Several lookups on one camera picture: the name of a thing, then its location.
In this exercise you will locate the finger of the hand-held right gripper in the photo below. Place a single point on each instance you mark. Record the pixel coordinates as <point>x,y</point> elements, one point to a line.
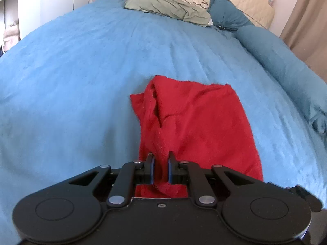
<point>309,199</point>

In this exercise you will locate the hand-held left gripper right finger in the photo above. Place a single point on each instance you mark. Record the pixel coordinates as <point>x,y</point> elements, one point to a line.
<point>168,169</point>

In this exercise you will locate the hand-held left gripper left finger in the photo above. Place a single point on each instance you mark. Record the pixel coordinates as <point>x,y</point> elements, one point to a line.
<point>152,169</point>

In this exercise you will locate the red sweater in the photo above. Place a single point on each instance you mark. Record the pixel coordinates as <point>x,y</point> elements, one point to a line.
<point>204,122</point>

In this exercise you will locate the bed with blue sheet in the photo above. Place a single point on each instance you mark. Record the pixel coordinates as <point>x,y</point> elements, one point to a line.
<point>76,94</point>

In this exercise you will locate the blue duvet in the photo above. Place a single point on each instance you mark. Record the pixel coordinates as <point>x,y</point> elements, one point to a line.
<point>281,61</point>

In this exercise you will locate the green pillow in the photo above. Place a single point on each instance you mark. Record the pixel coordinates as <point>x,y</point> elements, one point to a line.
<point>168,6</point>

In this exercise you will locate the dark blue pillow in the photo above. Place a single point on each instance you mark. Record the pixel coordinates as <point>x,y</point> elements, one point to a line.
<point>228,14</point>

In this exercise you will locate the beige curtain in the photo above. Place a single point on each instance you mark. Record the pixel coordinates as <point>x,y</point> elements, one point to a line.
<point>306,25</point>

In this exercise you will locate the white wardrobe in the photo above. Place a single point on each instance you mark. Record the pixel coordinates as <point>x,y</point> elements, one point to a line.
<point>56,2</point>

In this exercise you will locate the beige bag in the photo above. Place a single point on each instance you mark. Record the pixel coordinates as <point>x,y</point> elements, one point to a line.
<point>11,37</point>

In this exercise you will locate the white shelf unit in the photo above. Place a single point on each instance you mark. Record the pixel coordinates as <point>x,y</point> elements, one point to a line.
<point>9,7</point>

